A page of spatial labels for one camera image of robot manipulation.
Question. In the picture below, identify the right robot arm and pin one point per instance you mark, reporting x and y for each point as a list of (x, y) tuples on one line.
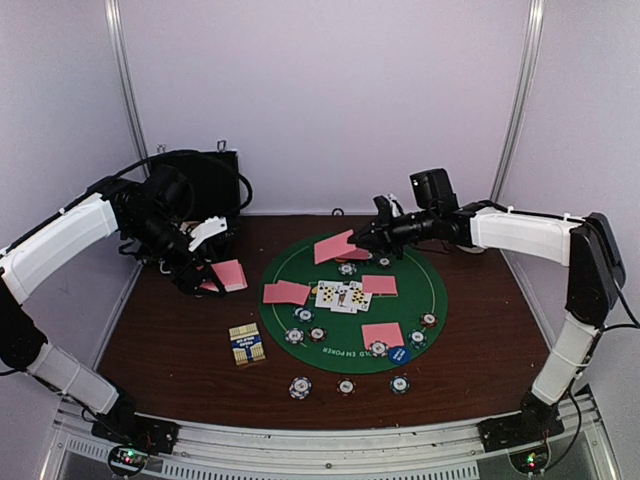
[(583, 246)]

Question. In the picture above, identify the pink playing card deck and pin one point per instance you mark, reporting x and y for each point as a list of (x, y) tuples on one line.
[(231, 275)]

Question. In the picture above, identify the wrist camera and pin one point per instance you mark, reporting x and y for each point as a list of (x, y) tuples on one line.
[(433, 191), (170, 192)]

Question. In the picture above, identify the blue white chip stack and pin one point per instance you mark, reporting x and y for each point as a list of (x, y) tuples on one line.
[(300, 388)]

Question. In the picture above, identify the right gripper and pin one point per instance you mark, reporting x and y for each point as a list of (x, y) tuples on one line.
[(378, 235)]

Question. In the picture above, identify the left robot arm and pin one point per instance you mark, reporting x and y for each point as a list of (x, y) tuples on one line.
[(60, 281)]

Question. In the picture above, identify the blue round button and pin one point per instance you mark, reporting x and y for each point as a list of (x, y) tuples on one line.
[(399, 355)]

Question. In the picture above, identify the brown chip stack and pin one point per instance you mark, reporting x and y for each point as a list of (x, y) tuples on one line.
[(346, 387)]

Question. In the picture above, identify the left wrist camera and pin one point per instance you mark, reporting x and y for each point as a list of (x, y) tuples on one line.
[(170, 192)]

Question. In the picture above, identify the face up spade card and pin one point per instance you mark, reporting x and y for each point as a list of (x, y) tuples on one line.
[(327, 294)]

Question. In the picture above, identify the single dealt pink card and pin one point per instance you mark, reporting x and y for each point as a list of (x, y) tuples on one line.
[(275, 294)]

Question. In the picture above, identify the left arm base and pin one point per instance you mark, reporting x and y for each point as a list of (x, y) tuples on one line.
[(150, 435)]

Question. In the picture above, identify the black poker case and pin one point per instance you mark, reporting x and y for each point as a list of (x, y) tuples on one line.
[(214, 177)]

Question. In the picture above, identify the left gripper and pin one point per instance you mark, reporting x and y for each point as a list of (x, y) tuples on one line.
[(199, 270)]

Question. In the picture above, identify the blue white chips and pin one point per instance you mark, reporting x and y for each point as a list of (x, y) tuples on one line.
[(378, 349), (347, 269), (295, 336)]

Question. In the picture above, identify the green blue chip stack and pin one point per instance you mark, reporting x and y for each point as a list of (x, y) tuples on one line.
[(399, 385)]

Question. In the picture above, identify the clear card box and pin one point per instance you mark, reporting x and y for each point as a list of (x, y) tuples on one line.
[(246, 344)]

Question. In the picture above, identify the face up king card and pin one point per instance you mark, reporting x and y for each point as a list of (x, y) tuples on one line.
[(342, 302)]

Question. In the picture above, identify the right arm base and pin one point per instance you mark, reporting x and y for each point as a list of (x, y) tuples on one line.
[(498, 433)]

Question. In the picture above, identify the round green poker mat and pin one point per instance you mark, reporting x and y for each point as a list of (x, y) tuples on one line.
[(421, 289)]

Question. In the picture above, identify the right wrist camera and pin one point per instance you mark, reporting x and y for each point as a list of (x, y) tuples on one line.
[(433, 191)]

